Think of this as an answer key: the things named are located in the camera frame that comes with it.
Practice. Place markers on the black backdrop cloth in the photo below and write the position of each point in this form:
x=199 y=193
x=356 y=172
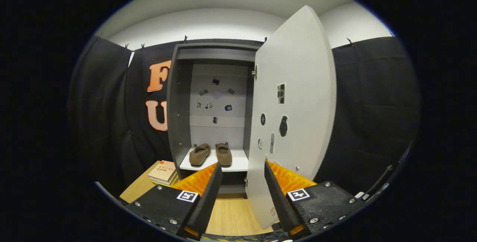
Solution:
x=372 y=104

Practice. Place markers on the orange white book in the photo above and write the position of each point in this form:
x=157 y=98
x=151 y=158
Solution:
x=163 y=170

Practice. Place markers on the black metal stand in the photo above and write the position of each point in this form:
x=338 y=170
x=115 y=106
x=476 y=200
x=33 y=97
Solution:
x=388 y=168

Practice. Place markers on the white cabinet shelf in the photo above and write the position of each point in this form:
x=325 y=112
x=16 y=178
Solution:
x=238 y=162

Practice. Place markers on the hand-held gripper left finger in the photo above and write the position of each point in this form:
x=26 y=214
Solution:
x=205 y=201

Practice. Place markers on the brown fuzzy shoe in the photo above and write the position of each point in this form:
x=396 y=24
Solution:
x=199 y=155
x=223 y=154

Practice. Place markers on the yellow edged book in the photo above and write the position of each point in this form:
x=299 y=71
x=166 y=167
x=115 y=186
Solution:
x=171 y=182

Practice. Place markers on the white shoe cabinet door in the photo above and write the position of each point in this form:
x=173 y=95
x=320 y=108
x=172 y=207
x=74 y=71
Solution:
x=298 y=67

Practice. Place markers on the dark grey shoe cabinet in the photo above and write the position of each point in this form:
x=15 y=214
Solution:
x=179 y=115

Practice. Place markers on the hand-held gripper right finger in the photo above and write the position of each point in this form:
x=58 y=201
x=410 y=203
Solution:
x=281 y=201

